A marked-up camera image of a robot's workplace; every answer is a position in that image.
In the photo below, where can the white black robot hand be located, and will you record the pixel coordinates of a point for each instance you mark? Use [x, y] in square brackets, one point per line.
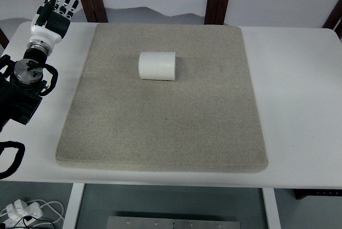
[47, 31]

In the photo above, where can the white cup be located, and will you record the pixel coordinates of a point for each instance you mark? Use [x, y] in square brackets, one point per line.
[157, 66]

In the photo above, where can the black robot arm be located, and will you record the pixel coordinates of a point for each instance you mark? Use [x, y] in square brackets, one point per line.
[25, 82]

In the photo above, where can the brown wood piece far left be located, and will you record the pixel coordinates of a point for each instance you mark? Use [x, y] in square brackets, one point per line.
[4, 41]

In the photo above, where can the beige fabric mat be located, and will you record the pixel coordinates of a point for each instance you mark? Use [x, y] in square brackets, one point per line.
[205, 121]

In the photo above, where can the white power strip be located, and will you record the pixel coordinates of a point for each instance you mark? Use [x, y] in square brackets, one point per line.
[20, 213]

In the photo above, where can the white left table leg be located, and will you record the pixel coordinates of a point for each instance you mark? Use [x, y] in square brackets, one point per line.
[74, 205]

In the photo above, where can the white table leg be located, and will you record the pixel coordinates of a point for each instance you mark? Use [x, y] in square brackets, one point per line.
[74, 205]
[271, 208]

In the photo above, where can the white right table leg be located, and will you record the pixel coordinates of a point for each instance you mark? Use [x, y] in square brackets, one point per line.
[271, 208]

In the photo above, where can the right brown wooden frame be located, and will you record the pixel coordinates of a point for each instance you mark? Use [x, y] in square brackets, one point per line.
[333, 21]

